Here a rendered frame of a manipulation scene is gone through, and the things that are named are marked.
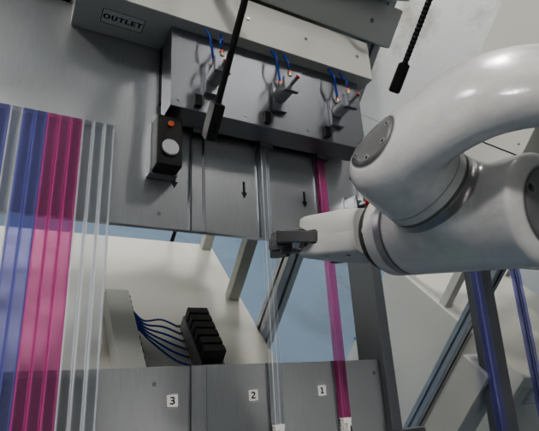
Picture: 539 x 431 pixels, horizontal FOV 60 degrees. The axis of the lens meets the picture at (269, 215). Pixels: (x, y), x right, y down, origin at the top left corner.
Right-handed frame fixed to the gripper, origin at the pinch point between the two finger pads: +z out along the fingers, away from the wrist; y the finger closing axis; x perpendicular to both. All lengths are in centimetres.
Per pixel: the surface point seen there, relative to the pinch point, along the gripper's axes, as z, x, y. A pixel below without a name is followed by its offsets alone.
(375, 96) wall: 302, -213, -277
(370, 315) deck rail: 10.2, 8.5, -19.0
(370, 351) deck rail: 10.1, 14.0, -19.1
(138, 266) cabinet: 75, -2, 4
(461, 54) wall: 205, -217, -292
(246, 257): 56, -5, -18
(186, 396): 7.8, 18.7, 12.4
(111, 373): 8.3, 15.7, 21.5
